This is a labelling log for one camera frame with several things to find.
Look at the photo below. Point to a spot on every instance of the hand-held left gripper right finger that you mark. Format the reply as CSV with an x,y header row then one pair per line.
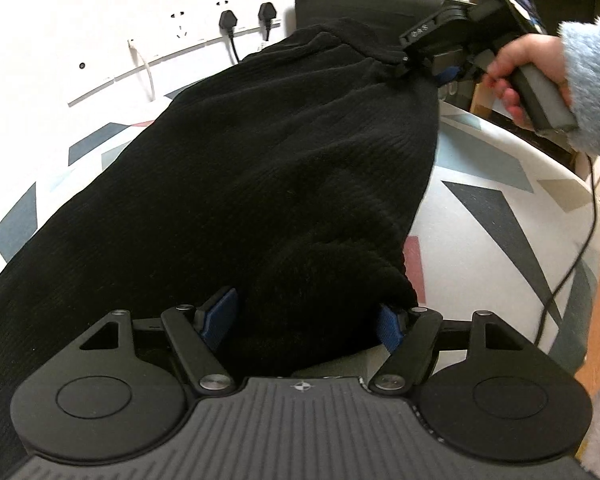
x,y
392,329

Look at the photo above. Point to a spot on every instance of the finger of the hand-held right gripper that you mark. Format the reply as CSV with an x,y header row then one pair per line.
x,y
421,57
449,75

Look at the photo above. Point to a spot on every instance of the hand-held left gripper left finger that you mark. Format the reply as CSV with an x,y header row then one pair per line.
x,y
220,316

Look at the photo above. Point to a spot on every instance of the black knit sweater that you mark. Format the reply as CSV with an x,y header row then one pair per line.
x,y
230,185

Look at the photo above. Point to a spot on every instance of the person's right forearm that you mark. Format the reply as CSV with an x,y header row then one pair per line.
x,y
595,75

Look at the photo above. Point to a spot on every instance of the person's right hand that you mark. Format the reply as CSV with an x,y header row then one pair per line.
x,y
535,50

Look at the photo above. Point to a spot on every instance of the wooden chair leg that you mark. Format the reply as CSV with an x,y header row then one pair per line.
x,y
480,102

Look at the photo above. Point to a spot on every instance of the geometric patterned bed sheet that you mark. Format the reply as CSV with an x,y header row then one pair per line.
x,y
480,220

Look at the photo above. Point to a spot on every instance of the black power plug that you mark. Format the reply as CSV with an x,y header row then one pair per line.
x,y
228,21
266,10

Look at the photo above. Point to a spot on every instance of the white wall socket plate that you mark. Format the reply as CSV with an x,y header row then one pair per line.
x,y
247,5
180,47

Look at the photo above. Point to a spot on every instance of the white wall plate with hole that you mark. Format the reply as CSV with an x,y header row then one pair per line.
x,y
87,81

